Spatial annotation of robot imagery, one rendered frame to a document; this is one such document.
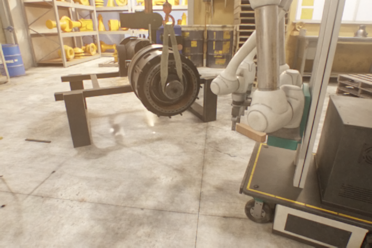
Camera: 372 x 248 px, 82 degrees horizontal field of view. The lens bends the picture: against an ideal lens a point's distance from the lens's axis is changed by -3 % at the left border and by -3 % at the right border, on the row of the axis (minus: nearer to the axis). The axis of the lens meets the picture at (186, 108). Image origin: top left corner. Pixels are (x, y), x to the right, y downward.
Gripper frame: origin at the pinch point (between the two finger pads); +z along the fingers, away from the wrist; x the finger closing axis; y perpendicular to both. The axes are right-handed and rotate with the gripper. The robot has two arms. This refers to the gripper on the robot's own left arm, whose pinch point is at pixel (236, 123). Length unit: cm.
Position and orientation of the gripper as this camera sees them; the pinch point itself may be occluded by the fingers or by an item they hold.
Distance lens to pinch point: 152.3
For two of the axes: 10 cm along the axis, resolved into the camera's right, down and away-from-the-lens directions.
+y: -9.1, -1.5, 4.0
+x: -4.3, 3.2, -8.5
